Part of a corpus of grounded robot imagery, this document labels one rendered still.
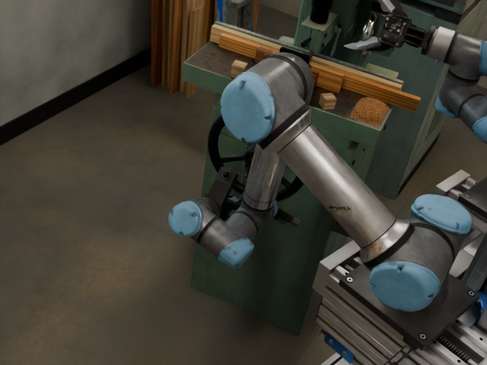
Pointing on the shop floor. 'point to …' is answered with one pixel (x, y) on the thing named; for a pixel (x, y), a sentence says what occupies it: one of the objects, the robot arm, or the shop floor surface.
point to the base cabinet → (274, 251)
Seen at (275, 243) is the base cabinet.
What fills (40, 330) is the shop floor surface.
